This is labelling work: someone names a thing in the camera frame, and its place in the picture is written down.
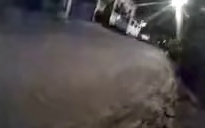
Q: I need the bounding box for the grey concrete road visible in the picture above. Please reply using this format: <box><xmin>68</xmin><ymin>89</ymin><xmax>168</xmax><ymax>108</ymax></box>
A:
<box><xmin>0</xmin><ymin>16</ymin><xmax>205</xmax><ymax>128</ymax></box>

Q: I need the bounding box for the pale building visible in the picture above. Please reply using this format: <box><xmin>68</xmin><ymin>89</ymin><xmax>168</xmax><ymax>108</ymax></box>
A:
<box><xmin>92</xmin><ymin>0</ymin><xmax>152</xmax><ymax>42</ymax></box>

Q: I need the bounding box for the pole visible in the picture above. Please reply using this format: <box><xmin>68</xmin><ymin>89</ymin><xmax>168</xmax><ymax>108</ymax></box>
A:
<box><xmin>62</xmin><ymin>0</ymin><xmax>73</xmax><ymax>19</ymax></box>

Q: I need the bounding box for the street lamp on pole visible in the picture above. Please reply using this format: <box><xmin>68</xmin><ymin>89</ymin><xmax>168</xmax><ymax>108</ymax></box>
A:
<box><xmin>171</xmin><ymin>0</ymin><xmax>188</xmax><ymax>40</ymax></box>

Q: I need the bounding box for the dark roadside verge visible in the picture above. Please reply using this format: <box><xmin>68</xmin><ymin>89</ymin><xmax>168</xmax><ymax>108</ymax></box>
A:
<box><xmin>163</xmin><ymin>19</ymin><xmax>205</xmax><ymax>116</ymax></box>

